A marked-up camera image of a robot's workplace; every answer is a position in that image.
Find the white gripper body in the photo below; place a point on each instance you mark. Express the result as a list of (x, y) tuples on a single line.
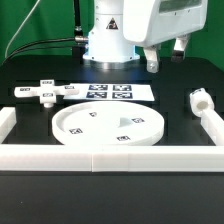
[(150, 22)]

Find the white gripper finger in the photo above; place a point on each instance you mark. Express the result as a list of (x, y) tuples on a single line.
[(152, 57), (181, 43)]

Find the white round table top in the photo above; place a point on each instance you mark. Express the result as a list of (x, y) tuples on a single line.
[(108, 123)]

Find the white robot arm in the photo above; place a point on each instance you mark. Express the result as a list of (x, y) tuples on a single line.
[(120, 26)]

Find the white marker sheet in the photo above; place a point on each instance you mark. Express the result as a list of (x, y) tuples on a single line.
[(130, 92)]

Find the white cross-shaped table base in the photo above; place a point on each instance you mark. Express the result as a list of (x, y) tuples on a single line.
[(47, 92)]

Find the white U-shaped fence frame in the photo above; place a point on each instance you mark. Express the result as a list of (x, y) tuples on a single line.
[(14, 157)]

